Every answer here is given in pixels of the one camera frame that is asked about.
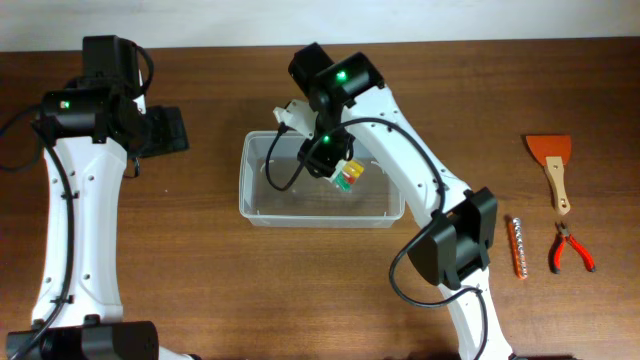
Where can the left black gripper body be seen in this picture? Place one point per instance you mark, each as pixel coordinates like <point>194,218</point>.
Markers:
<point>163,135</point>

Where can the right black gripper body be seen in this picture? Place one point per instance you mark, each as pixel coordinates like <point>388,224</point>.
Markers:
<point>328,145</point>

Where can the clear case of coloured bits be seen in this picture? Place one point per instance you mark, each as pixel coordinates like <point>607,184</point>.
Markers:
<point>346,174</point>

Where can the clear plastic storage container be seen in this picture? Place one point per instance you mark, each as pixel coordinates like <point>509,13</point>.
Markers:
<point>373,202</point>

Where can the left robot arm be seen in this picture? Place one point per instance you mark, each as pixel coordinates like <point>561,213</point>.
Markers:
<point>92,134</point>

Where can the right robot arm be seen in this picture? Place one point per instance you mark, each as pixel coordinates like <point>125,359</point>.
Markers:
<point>349,101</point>

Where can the orange rail of sockets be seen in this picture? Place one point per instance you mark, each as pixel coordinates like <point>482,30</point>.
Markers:
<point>517,247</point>

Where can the orange scraper with wooden handle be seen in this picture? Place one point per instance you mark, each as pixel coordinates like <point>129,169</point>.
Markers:
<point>553,153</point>

